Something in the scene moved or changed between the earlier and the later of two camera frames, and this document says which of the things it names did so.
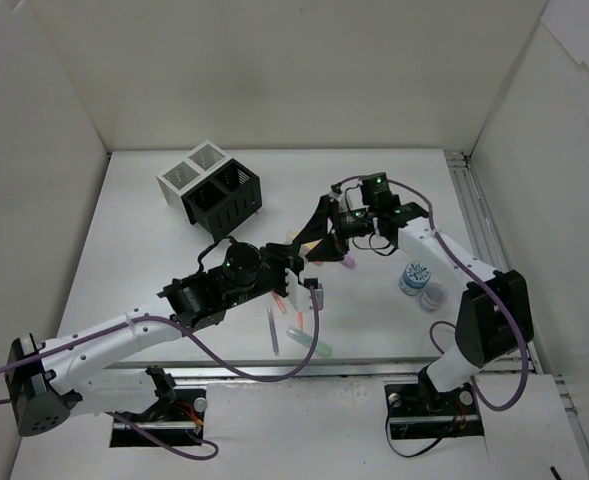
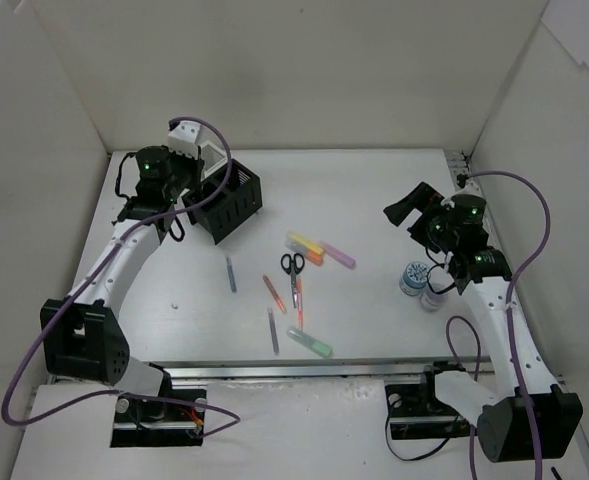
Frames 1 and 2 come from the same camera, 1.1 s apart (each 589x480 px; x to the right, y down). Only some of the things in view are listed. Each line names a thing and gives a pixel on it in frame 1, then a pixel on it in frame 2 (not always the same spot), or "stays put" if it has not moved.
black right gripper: [336, 220] -> [422, 212]
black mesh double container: [224, 201] stays put
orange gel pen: [280, 302] stays put
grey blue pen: [273, 331] stays put
